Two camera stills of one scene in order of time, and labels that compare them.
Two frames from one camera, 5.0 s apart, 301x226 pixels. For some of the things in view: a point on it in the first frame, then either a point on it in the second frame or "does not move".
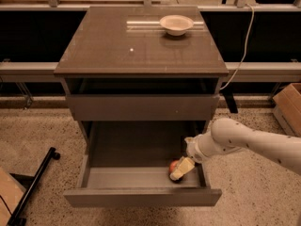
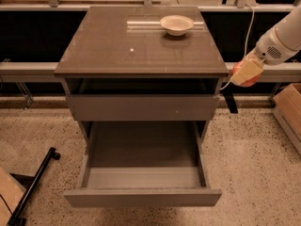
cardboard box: [287, 109] does not move
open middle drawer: [126, 164] does not move
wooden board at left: [10, 194] does not move
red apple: [173, 165] -> [250, 82]
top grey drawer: [143, 100] does not move
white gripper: [194, 148] -> [268, 51]
